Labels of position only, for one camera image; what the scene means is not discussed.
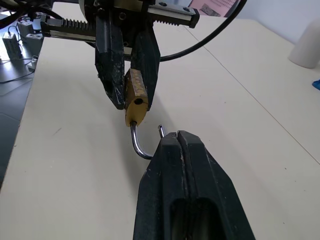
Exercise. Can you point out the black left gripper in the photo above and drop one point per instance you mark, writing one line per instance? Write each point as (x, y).
(130, 15)

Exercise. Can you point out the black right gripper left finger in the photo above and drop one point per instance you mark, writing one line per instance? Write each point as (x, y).
(157, 190)

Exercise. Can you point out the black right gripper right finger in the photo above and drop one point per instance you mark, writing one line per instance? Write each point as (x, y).
(212, 190)

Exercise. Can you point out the brass padlock with steel shackle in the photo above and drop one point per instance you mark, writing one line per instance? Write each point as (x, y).
(136, 110)

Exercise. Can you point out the grey electronics box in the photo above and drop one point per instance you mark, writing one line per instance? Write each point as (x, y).
(34, 45)

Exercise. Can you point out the pink printed sheet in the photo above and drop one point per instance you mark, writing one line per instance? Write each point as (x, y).
(212, 7)

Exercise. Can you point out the white electronics box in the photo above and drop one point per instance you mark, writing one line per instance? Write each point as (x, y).
(25, 27)

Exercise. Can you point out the grey ribbed power adapter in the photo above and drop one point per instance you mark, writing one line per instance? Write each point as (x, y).
(11, 46)

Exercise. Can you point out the blue object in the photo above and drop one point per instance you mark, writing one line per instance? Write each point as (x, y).
(317, 85)

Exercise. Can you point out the white cylinder roll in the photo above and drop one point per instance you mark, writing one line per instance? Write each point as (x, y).
(306, 47)

